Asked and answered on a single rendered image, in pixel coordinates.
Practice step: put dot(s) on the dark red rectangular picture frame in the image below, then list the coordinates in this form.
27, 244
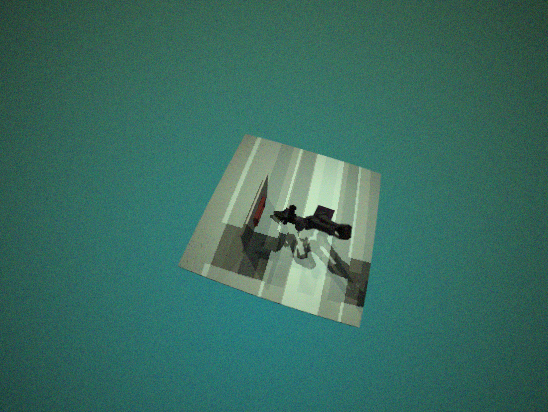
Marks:
259, 211

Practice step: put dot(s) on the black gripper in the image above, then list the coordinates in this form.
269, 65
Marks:
285, 217

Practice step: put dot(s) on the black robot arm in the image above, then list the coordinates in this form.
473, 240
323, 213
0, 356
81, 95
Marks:
321, 223

